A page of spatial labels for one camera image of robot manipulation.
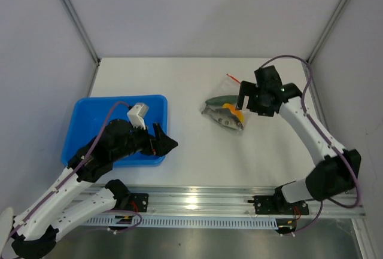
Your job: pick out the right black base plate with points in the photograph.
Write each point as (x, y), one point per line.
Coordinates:
(270, 205)

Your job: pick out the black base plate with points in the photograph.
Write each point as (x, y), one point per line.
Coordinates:
(138, 202)
(270, 205)

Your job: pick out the left aluminium frame post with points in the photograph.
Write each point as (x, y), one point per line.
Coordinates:
(81, 31)

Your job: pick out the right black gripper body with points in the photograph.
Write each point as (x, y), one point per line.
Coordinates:
(257, 104)

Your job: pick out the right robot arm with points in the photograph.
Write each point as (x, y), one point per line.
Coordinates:
(335, 167)

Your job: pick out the aluminium frame post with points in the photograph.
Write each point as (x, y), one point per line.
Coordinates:
(327, 30)
(81, 31)

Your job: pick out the grey toy fish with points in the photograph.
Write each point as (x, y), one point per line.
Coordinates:
(223, 117)

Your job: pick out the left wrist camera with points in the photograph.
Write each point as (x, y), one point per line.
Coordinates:
(136, 115)

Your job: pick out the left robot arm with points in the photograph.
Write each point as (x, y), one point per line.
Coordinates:
(38, 229)

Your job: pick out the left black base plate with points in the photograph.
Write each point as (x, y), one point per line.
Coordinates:
(138, 202)

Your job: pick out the aluminium mounting rail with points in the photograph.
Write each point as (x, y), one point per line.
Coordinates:
(217, 201)

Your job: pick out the yellow orange mango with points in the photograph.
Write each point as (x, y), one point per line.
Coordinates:
(237, 113)

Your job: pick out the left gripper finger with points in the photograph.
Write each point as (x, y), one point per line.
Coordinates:
(164, 146)
(160, 135)

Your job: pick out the clear zip bag orange zipper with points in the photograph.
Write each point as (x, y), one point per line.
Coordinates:
(219, 106)

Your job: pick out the white slotted cable duct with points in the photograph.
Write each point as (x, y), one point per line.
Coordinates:
(248, 222)

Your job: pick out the dark green cucumber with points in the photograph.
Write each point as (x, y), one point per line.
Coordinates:
(221, 100)

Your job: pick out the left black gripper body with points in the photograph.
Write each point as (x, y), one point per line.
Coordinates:
(146, 145)

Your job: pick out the right aluminium frame post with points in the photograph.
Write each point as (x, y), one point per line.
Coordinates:
(327, 30)

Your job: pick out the blue plastic bin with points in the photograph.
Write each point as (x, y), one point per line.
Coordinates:
(89, 114)

